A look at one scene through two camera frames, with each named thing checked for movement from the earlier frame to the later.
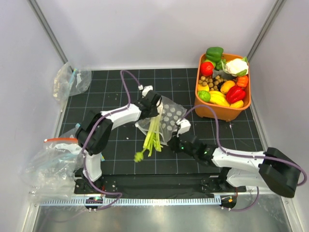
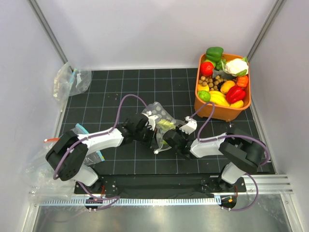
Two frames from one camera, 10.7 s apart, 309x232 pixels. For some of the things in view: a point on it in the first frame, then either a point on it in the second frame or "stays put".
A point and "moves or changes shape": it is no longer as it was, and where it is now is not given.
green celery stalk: (153, 138) → (167, 124)
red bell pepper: (235, 93) stays put
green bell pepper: (214, 53) stays put
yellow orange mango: (226, 86) stays put
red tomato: (206, 68) stays put
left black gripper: (154, 113) → (149, 142)
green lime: (204, 95) stays put
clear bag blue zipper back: (68, 81) stays put
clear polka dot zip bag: (163, 125) moves or changes shape
